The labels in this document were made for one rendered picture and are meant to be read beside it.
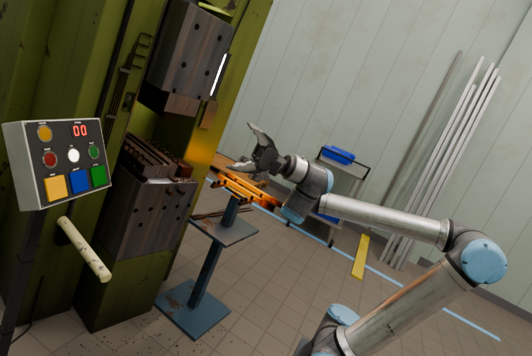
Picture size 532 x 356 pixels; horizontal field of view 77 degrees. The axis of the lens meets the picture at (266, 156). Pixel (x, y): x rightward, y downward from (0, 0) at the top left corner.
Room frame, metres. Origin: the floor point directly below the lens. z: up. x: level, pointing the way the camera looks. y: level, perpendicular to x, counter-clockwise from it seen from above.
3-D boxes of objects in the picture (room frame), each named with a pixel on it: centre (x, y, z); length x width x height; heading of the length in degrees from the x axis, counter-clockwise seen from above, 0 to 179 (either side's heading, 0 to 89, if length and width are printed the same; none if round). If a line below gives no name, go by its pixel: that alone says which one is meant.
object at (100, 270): (1.29, 0.59, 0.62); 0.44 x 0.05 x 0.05; 57
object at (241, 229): (1.97, 0.07, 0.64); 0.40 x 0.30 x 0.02; 156
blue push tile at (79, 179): (1.09, 0.59, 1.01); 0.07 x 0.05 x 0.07; 172
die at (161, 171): (1.74, 0.65, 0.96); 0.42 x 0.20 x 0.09; 57
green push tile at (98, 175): (1.19, 0.57, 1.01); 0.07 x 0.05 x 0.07; 172
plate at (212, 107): (1.96, 0.41, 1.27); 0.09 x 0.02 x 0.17; 147
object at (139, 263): (1.79, 0.63, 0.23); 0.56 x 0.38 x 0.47; 57
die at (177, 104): (1.74, 0.65, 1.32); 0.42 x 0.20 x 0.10; 57
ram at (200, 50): (1.78, 0.63, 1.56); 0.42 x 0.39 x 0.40; 57
